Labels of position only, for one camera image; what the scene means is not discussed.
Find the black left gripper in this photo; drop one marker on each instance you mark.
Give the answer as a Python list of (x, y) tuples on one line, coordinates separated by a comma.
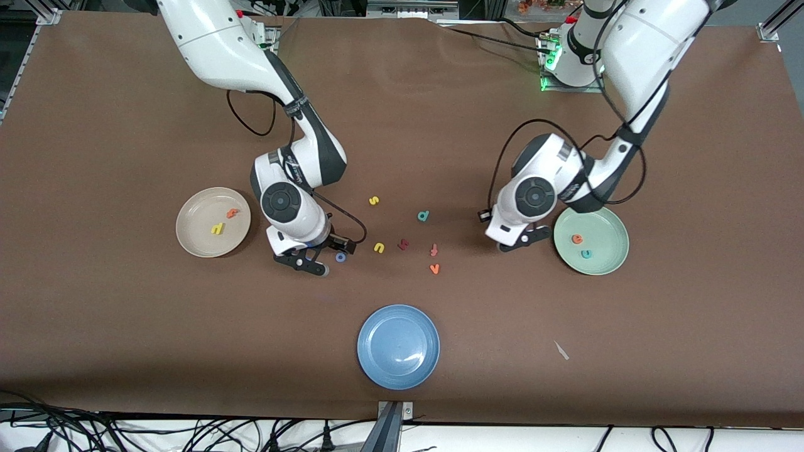
[(485, 219)]

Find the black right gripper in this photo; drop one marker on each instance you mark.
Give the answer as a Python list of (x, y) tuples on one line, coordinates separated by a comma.
[(331, 241)]

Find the yellow foam letter h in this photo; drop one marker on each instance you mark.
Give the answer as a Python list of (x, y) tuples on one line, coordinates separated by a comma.
[(217, 229)]

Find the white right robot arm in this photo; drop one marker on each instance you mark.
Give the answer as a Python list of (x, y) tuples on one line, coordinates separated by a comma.
[(213, 44)]

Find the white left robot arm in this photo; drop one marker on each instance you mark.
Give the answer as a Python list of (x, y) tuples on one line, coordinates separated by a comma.
[(641, 37)]

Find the blue round plate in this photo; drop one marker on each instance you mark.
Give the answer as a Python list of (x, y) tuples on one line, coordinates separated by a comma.
[(398, 347)]

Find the brown table mat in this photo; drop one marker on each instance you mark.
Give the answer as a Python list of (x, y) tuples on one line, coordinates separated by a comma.
[(402, 125)]

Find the light green round plate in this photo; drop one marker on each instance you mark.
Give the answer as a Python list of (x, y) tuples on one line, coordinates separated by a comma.
[(606, 251)]

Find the beige round plate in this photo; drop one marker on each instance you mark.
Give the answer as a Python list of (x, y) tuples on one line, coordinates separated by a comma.
[(201, 238)]

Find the small white paper scrap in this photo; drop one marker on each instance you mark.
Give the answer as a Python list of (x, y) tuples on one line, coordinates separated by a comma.
[(562, 352)]

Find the orange decorative plant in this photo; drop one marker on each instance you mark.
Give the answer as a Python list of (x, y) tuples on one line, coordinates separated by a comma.
[(540, 5)]

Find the grey metal box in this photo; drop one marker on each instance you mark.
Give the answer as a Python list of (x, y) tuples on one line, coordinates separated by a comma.
[(408, 9)]

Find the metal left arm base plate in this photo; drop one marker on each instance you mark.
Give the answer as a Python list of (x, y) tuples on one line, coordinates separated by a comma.
[(553, 88)]

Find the grey metal camera mount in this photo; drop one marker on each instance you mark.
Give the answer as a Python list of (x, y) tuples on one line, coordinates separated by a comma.
[(392, 414)]

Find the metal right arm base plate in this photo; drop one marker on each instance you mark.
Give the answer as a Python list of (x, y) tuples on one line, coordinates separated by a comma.
[(273, 37)]

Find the aluminium frame rail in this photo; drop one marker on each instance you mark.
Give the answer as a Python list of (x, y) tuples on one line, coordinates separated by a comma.
[(50, 17), (769, 30)]

